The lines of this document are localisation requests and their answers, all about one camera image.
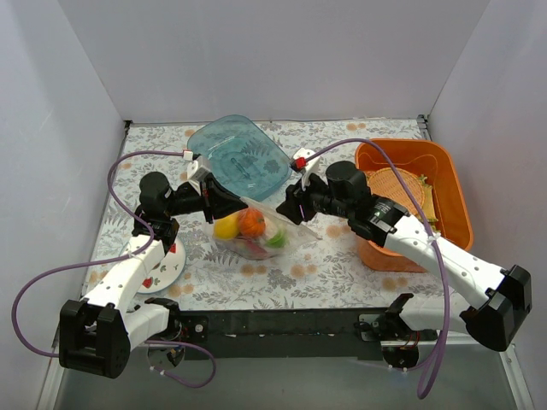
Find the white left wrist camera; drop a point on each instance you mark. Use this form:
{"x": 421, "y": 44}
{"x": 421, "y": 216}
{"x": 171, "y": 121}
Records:
{"x": 197, "y": 170}

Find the teal transparent plastic tray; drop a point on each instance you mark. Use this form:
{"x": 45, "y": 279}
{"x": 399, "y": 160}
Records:
{"x": 243, "y": 158}

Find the small orange fake pumpkin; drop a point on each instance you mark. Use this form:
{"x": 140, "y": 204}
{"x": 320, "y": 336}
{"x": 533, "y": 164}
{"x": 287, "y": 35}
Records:
{"x": 251, "y": 223}

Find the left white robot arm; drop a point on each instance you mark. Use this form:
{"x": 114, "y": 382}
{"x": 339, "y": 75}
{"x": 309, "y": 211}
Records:
{"x": 98, "y": 332}

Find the white strawberry print plate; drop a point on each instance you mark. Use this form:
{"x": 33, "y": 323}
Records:
{"x": 169, "y": 263}

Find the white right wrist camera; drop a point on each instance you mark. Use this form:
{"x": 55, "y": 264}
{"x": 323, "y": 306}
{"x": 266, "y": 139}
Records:
{"x": 306, "y": 162}

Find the orange plastic tub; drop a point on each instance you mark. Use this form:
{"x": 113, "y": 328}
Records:
{"x": 417, "y": 157}

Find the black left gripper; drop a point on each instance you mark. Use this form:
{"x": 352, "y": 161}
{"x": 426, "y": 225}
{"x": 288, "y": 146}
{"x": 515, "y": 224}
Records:
{"x": 209, "y": 198}

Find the clear polka dot zip bag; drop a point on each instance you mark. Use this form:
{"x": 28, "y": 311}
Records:
{"x": 297, "y": 235}

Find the yellow fake lemon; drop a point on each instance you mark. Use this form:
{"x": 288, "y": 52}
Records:
{"x": 226, "y": 228}

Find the green bamboo mat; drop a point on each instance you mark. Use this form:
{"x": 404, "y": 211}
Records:
{"x": 428, "y": 205}

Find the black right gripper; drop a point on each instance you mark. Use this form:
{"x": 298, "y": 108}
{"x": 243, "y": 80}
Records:
{"x": 297, "y": 203}

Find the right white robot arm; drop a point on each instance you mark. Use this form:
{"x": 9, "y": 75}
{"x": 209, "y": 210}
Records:
{"x": 485, "y": 301}

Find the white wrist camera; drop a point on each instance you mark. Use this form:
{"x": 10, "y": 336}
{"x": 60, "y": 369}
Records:
{"x": 197, "y": 170}
{"x": 306, "y": 162}

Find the floral patterned table mat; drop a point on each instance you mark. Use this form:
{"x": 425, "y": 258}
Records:
{"x": 324, "y": 274}

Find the fake cauliflower with leaves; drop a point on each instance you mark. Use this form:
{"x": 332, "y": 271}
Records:
{"x": 274, "y": 237}

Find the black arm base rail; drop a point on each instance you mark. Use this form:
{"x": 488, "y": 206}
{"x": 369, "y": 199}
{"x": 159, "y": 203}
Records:
{"x": 360, "y": 333}

